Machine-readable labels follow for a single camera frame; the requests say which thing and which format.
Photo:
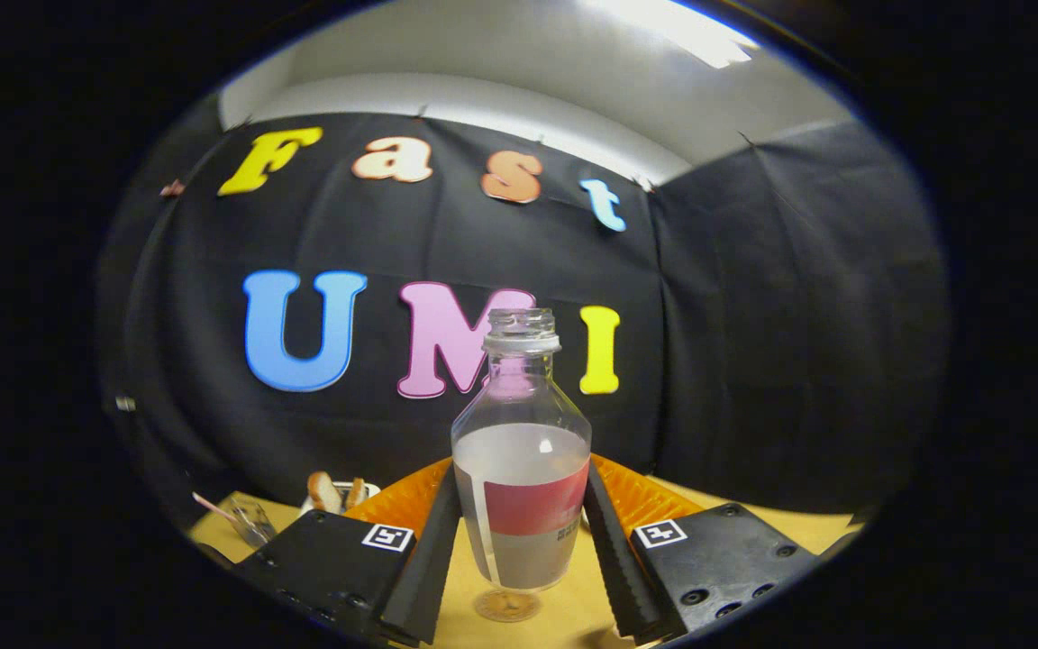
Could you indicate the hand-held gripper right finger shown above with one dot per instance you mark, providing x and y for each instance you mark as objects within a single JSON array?
[{"x": 611, "y": 559}]

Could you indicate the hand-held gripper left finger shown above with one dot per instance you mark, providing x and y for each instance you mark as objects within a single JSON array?
[{"x": 429, "y": 559}]

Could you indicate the round brown coaster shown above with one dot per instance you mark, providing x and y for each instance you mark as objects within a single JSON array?
[{"x": 507, "y": 606}]

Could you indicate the clear bottle with red label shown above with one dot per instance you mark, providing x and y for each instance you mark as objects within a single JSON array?
[{"x": 523, "y": 469}]

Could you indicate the wooden table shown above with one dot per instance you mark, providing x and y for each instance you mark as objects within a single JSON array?
[{"x": 564, "y": 613}]

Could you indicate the white toaster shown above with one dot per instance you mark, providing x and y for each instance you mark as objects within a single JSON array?
[{"x": 370, "y": 491}]

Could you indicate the toasted bread slice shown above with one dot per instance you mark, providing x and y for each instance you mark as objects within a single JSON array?
[
  {"x": 324, "y": 492},
  {"x": 355, "y": 493}
]

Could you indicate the clear glass with straw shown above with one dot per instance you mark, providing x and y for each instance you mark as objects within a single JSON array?
[{"x": 253, "y": 523}]

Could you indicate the white clothes peg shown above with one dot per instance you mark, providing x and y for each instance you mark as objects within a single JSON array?
[{"x": 126, "y": 403}]

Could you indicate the pink clothes peg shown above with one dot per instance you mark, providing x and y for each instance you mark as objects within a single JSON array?
[{"x": 173, "y": 188}]

